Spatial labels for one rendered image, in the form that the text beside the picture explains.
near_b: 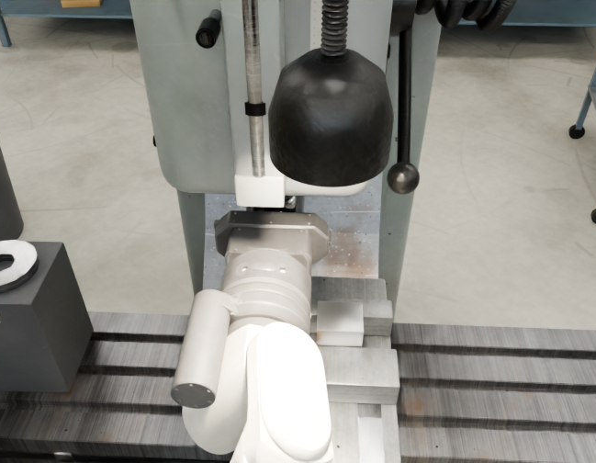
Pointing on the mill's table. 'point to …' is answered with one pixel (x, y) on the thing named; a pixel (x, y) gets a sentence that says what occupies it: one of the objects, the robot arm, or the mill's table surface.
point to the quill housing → (163, 115)
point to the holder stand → (34, 318)
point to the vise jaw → (361, 375)
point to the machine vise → (386, 430)
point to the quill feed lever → (408, 182)
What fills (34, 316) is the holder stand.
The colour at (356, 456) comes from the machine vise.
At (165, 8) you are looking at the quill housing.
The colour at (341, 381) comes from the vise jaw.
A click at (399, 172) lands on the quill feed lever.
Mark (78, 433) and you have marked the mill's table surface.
